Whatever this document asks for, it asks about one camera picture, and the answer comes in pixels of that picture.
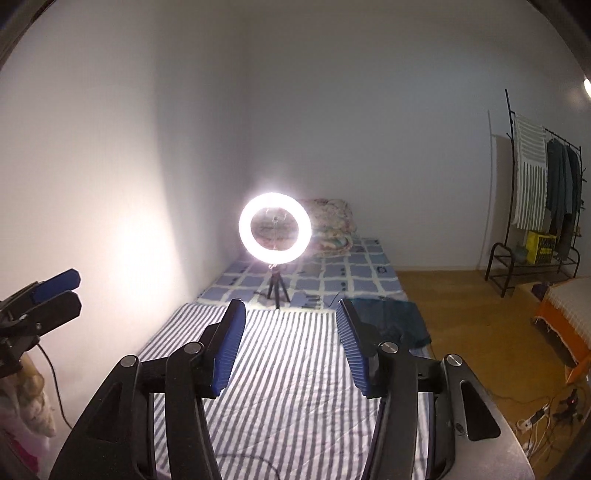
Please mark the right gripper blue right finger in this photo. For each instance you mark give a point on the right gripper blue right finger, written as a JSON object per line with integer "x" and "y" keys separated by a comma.
{"x": 359, "y": 362}

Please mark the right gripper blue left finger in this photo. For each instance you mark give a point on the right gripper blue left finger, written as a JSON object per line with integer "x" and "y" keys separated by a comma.
{"x": 225, "y": 344}

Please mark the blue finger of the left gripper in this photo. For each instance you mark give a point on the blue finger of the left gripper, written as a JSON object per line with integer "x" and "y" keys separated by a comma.
{"x": 52, "y": 314}
{"x": 68, "y": 280}

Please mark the teal plaid fleece jacket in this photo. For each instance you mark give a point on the teal plaid fleece jacket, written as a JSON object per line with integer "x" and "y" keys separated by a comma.
{"x": 394, "y": 320}

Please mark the black metal clothes rack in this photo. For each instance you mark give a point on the black metal clothes rack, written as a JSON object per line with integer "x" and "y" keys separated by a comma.
{"x": 507, "y": 264}

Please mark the dark hanging clothes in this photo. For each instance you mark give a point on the dark hanging clothes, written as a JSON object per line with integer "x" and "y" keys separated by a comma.
{"x": 564, "y": 193}

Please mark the blue checked bed sheet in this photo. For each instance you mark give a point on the blue checked bed sheet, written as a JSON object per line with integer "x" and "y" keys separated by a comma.
{"x": 313, "y": 282}

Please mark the black mini tripod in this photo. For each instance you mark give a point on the black mini tripod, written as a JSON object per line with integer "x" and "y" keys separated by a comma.
{"x": 277, "y": 288}

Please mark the grey striped quilt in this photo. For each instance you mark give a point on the grey striped quilt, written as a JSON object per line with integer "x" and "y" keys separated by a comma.
{"x": 291, "y": 410}

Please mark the folded floral blanket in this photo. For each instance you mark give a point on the folded floral blanket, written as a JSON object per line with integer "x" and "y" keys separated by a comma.
{"x": 332, "y": 226}

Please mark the white power strip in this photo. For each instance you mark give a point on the white power strip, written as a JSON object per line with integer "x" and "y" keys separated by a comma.
{"x": 525, "y": 425}

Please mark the yellow box on rack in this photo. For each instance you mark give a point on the yellow box on rack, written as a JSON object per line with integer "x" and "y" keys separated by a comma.
{"x": 540, "y": 248}

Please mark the orange bench with white cover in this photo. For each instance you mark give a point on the orange bench with white cover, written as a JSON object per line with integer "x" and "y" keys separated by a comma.
{"x": 566, "y": 309}

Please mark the small floor tripod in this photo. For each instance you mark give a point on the small floor tripod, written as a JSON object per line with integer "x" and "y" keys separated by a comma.
{"x": 567, "y": 410}

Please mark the striped white hanging towel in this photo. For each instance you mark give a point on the striped white hanging towel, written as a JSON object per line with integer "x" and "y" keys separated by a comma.
{"x": 531, "y": 174}

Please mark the ceiling lamp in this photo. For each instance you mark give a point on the ceiling lamp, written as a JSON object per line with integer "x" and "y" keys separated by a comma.
{"x": 587, "y": 87}

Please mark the glowing ring light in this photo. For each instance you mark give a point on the glowing ring light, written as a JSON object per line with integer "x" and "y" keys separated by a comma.
{"x": 274, "y": 228}

